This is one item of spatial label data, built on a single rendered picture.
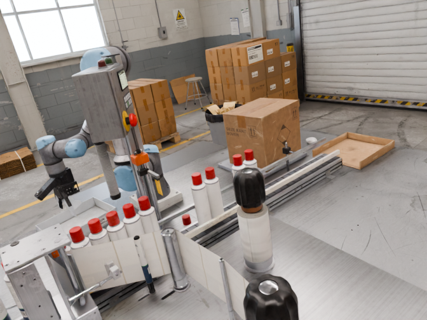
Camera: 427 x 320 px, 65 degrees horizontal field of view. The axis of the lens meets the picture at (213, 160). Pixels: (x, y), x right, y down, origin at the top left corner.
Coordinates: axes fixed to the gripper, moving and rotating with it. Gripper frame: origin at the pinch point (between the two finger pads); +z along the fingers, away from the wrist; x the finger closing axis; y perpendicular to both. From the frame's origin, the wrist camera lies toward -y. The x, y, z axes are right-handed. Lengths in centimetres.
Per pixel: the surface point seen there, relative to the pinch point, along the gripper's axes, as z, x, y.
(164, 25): -71, 430, 427
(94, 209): 2.9, -3.3, 10.5
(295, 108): -22, -57, 100
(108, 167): -32, -52, 1
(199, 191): -17, -66, 22
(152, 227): -13, -63, 4
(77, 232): -22, -59, -16
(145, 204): -21, -62, 4
